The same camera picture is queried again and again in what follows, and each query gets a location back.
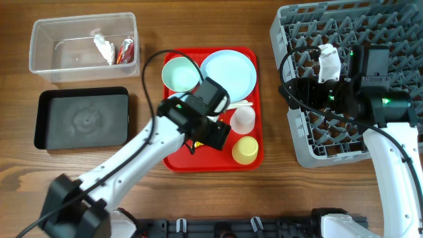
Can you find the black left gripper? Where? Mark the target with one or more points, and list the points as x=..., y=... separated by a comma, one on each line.
x=217, y=135

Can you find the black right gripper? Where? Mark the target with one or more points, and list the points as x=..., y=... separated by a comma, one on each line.
x=310, y=85

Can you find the mint green bowl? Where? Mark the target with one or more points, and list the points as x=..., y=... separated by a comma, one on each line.
x=180, y=75

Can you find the light blue plate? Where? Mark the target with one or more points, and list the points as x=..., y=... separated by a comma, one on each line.
x=233, y=71

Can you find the red snack wrapper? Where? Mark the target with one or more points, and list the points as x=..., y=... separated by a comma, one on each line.
x=126, y=52

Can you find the white tissue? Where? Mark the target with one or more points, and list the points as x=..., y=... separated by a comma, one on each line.
x=106, y=48

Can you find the yellow candy wrapper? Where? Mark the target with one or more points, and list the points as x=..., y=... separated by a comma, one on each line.
x=198, y=144

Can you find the light blue bowl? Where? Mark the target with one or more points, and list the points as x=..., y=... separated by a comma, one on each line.
x=181, y=96

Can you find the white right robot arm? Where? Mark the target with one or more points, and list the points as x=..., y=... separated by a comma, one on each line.
x=388, y=124

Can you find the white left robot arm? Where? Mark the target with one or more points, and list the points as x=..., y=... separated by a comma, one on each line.
x=87, y=206

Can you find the grey dishwasher rack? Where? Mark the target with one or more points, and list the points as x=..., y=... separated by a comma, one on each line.
x=318, y=141

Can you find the red plastic tray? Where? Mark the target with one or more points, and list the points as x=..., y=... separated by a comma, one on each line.
x=207, y=159

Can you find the white plastic fork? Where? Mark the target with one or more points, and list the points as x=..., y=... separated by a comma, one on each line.
x=238, y=104

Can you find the yellow plastic cup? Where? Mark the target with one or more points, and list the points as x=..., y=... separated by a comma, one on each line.
x=245, y=151

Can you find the black plastic bin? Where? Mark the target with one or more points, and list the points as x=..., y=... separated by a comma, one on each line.
x=80, y=118

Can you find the clear plastic bin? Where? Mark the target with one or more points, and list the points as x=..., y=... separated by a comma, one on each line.
x=63, y=49

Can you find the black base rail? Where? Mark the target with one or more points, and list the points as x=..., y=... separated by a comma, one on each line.
x=304, y=226

